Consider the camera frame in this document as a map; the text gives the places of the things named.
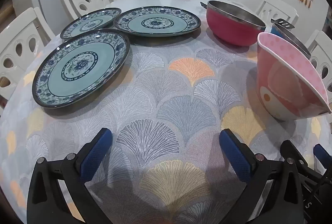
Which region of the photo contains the pink patterned bowl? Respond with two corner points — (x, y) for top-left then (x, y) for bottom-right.
(257, 32), (331, 121)

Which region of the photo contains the blue steel bowl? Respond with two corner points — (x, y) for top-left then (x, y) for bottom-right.
(270, 18), (311, 59)

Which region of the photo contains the red steel bowl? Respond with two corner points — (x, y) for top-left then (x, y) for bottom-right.
(200, 0), (266, 47)

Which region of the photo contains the large blue floral plate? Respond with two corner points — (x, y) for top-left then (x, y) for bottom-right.
(114, 6), (201, 37)

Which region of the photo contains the white chair near right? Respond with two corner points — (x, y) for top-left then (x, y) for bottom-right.
(305, 30), (332, 104)

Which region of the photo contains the fan pattern tablecloth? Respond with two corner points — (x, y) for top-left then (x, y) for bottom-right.
(1, 24), (331, 223)

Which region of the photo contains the white chair far right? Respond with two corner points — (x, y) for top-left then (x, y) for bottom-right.
(255, 0), (299, 26)

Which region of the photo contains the white chair near left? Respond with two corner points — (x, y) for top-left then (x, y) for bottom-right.
(1, 7), (55, 111)

